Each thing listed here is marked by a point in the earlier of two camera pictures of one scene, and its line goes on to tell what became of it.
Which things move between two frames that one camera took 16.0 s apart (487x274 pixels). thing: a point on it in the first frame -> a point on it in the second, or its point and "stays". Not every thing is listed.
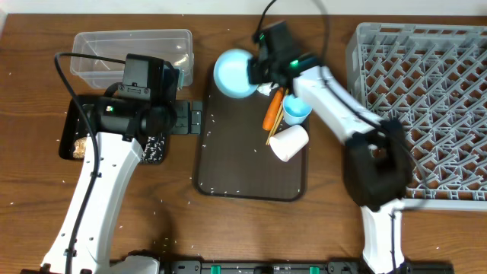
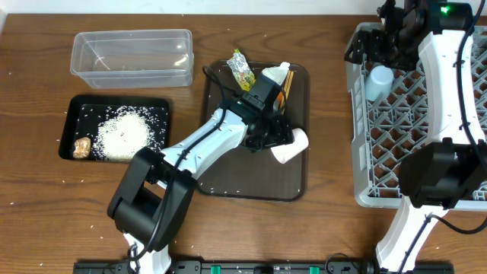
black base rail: [351, 266] stays
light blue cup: [295, 111] -> [379, 81]
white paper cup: [286, 143] stays
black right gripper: [256, 75] -> [374, 54]
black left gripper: [187, 123] -> [285, 137]
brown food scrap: [80, 148] stays
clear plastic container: [176, 46] stays
